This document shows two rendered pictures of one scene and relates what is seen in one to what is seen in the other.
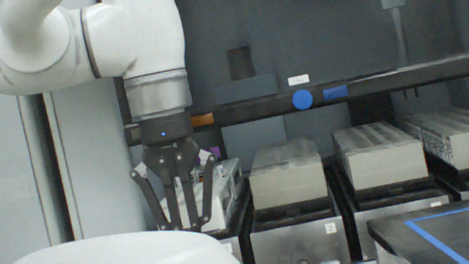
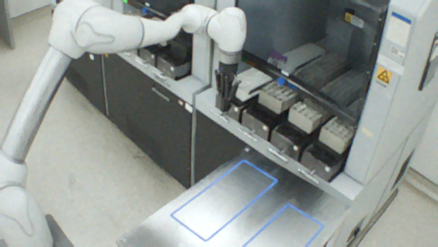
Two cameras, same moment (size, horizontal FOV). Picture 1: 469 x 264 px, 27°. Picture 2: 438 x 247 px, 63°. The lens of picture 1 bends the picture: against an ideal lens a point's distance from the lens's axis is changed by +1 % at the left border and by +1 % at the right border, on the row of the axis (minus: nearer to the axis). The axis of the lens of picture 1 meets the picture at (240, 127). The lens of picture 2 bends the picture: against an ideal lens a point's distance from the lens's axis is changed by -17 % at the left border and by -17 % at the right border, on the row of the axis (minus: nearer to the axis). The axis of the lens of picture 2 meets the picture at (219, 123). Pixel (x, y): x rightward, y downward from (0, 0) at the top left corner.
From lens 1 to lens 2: 112 cm
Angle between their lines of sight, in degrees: 51
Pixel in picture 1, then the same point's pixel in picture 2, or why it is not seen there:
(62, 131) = not seen: hidden behind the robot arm
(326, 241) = (262, 130)
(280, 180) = (268, 98)
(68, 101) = not seen: hidden behind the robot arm
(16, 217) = (199, 51)
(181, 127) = (227, 69)
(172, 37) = (232, 42)
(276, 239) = (249, 118)
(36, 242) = (202, 61)
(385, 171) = (299, 120)
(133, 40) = (218, 37)
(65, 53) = (197, 30)
